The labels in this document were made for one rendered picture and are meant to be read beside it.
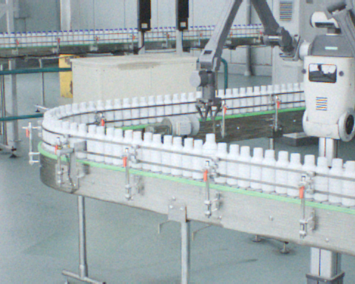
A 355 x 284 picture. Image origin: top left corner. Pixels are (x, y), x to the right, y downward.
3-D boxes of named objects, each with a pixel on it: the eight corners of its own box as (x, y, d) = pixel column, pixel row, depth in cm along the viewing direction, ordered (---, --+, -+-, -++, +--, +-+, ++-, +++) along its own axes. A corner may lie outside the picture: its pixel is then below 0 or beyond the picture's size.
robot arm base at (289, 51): (294, 58, 366) (301, 35, 368) (287, 50, 360) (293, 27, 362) (278, 57, 371) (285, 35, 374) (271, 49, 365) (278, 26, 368)
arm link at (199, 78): (220, 57, 318) (203, 56, 324) (204, 58, 309) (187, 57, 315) (220, 86, 320) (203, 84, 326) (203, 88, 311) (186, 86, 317)
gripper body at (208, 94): (194, 102, 321) (195, 84, 320) (209, 100, 329) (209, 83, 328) (207, 103, 317) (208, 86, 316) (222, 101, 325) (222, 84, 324)
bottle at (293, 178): (288, 197, 301) (289, 155, 298) (285, 193, 307) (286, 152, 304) (303, 197, 301) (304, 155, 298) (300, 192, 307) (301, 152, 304)
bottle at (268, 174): (279, 190, 311) (279, 150, 308) (271, 193, 307) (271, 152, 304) (267, 188, 315) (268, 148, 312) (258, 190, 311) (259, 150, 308)
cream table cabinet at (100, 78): (165, 162, 832) (164, 53, 810) (197, 173, 781) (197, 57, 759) (72, 175, 773) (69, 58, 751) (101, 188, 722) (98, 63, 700)
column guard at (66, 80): (57, 96, 1389) (55, 35, 1368) (73, 94, 1419) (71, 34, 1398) (72, 97, 1365) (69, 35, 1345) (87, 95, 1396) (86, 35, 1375)
